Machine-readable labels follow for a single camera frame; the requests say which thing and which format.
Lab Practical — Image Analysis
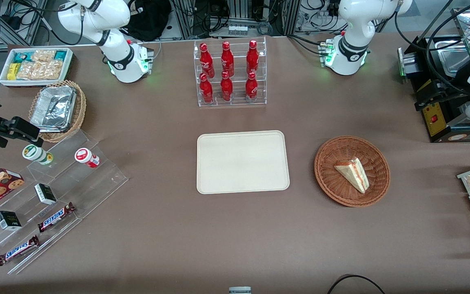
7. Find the large brown wicker basket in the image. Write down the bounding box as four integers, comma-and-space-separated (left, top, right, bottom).
314, 136, 391, 207

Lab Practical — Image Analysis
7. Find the white rectangular snack bin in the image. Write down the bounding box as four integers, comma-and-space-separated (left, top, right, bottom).
0, 48, 74, 88

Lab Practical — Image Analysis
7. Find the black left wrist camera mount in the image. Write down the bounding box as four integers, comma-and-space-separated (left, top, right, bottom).
441, 80, 470, 102

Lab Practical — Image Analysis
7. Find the black fabric bag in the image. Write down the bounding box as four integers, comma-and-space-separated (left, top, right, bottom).
123, 0, 172, 41

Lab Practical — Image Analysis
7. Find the clear acrylic step display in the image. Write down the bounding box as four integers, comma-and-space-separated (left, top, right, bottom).
0, 130, 129, 275

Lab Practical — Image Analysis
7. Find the silver foil container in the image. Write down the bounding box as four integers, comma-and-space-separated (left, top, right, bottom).
30, 86, 77, 133

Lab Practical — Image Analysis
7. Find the red cola bottle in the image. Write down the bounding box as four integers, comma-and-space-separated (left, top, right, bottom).
200, 43, 214, 78
220, 71, 234, 102
221, 41, 235, 77
245, 71, 259, 102
199, 73, 214, 104
246, 40, 259, 75

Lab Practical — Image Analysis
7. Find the cream rectangular plastic tray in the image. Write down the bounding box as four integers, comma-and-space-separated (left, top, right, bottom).
197, 130, 290, 194

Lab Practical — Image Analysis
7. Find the small tan wicker basket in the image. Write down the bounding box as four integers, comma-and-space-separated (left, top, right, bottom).
28, 80, 87, 143

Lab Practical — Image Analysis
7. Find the brown snickers bar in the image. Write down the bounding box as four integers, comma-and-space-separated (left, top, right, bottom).
38, 202, 76, 233
0, 235, 40, 267

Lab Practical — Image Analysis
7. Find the triangular sandwich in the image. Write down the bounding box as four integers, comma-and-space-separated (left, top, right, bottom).
334, 157, 370, 194

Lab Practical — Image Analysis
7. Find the clear acrylic bottle rack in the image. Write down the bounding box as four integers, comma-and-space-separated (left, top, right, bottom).
193, 37, 267, 107

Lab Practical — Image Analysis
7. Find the small dark green box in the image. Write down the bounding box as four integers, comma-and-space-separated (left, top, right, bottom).
34, 183, 57, 205
0, 211, 22, 231

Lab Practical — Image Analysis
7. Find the green lid white cup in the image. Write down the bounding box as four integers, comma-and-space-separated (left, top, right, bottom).
22, 144, 54, 165

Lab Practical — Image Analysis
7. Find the small clear cracker bag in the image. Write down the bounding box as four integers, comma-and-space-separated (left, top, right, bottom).
31, 50, 56, 62

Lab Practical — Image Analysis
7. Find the steel food pan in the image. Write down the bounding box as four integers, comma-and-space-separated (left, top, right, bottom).
434, 38, 470, 76

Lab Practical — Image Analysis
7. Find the black cable loop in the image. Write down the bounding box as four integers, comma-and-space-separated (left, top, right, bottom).
327, 274, 386, 294

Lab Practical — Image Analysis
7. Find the black hot food display machine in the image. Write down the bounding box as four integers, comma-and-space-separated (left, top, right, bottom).
406, 6, 470, 143

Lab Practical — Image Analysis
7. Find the large clear cracker bag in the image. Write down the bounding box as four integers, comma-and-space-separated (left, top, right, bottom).
16, 60, 64, 80

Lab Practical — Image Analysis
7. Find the grey box with green light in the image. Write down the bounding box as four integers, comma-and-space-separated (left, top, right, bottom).
397, 48, 423, 80

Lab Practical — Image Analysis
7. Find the red lid white cup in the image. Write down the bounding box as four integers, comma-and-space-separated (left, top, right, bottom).
75, 148, 100, 169

